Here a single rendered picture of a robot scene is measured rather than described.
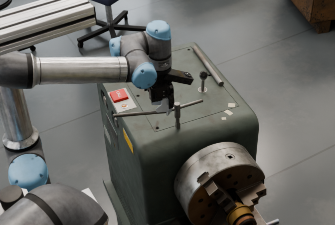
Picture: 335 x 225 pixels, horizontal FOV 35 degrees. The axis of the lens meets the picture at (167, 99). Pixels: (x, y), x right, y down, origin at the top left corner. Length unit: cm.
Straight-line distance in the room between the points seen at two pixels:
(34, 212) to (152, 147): 93
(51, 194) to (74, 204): 5
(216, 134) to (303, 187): 160
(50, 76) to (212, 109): 77
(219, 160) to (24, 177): 65
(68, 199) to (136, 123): 97
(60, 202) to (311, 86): 339
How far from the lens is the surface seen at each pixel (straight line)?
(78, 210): 104
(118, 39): 163
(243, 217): 185
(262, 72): 434
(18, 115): 168
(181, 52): 232
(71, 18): 110
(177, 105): 185
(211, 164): 184
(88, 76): 148
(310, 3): 472
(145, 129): 194
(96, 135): 380
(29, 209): 102
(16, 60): 144
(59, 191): 104
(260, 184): 196
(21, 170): 169
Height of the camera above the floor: 256
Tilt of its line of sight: 39 degrees down
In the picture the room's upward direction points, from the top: 3 degrees counter-clockwise
